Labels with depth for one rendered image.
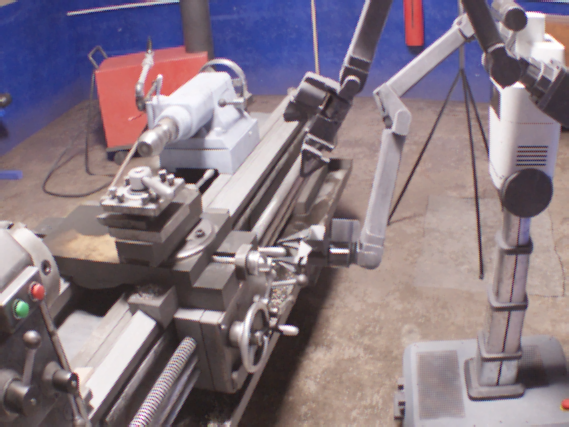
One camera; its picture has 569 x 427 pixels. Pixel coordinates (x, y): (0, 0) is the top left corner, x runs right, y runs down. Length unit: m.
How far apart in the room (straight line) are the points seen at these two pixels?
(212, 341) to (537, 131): 1.04
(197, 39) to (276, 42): 1.39
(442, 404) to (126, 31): 5.22
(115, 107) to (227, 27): 1.70
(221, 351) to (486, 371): 0.90
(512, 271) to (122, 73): 3.47
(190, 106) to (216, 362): 0.93
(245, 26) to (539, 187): 4.57
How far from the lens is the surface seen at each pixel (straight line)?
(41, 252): 1.48
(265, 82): 6.09
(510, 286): 1.98
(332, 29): 5.78
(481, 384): 2.20
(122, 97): 4.79
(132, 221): 1.65
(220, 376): 1.85
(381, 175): 1.69
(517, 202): 1.76
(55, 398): 1.29
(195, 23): 4.69
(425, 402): 2.19
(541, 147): 1.70
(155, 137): 2.10
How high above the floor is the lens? 1.83
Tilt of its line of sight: 28 degrees down
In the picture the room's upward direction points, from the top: 6 degrees counter-clockwise
